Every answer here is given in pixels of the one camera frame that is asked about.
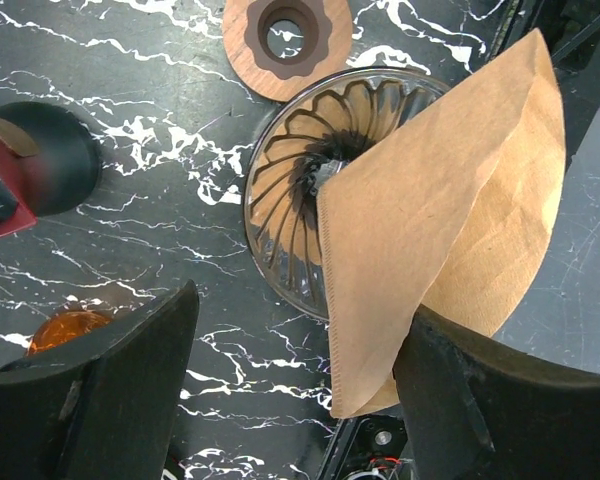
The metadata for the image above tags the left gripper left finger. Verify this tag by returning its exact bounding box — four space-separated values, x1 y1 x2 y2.
0 281 199 479

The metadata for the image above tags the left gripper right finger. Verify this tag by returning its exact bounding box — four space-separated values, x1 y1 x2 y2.
393 306 600 479

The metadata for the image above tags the orange glass carafe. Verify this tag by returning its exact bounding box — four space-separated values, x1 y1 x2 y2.
26 310 112 356

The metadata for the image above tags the brown paper coffee filter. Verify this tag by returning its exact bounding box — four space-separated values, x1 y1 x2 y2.
318 30 566 418

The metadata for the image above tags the red black dripper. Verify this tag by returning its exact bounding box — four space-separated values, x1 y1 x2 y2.
0 101 103 237

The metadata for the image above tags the clear glass dripper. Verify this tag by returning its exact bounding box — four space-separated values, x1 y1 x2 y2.
243 66 449 320

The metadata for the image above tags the dark brown wooden ring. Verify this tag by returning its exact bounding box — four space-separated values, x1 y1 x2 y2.
221 0 354 104

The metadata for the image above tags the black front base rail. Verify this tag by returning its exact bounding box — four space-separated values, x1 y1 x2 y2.
316 414 414 480

